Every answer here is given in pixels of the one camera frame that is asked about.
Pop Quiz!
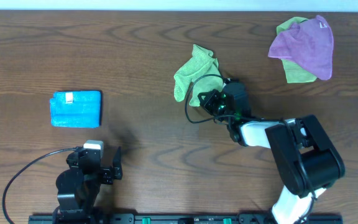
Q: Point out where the light green cloth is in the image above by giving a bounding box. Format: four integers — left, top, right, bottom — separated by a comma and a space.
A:
173, 44, 223, 107

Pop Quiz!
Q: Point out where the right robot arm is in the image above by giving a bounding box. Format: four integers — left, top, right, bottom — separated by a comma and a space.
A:
198, 90, 345, 223

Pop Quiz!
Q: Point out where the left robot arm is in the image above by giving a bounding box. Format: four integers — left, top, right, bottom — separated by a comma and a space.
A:
52, 147, 123, 223

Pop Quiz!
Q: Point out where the folded blue cloth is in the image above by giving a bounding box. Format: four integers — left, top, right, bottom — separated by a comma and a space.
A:
50, 90, 102, 128

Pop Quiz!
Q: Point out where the purple cloth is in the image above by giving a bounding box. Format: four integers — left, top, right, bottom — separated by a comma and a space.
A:
268, 15, 334, 80

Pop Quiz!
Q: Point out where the right black cable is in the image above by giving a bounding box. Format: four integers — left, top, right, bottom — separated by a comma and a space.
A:
184, 73, 318, 218

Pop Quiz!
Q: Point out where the black cable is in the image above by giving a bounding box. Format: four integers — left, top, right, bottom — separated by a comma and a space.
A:
2, 147, 78, 224
184, 73, 318, 218

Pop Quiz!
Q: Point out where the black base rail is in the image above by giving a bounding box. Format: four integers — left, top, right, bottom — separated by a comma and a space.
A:
27, 212, 344, 224

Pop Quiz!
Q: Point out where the left black cable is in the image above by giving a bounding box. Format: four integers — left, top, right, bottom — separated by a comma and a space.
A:
2, 147, 78, 224

